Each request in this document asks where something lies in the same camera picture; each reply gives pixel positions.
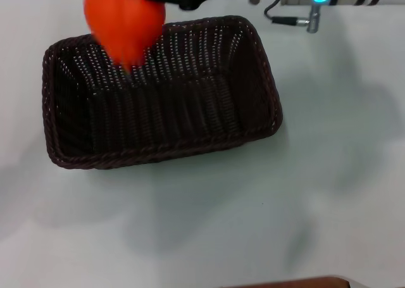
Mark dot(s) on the orange round fruit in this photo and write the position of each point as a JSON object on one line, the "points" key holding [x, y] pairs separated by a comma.
{"points": [[123, 25]]}

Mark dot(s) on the black woven rectangular basket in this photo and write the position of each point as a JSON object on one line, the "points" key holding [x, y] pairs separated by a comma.
{"points": [[177, 110]]}

